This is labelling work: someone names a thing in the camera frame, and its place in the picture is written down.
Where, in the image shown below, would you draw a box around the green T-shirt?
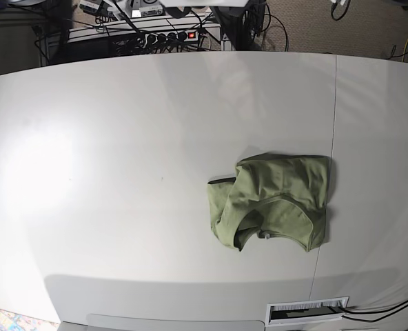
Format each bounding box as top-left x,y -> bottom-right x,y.
207,153 -> 331,252

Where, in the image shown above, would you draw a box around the white power strip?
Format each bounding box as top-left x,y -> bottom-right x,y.
114,29 -> 222,48

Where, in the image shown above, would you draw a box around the table cable grommet slot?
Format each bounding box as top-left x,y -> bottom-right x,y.
265,297 -> 349,327

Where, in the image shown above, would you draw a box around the black cables near grommet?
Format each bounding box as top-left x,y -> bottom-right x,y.
327,294 -> 408,323

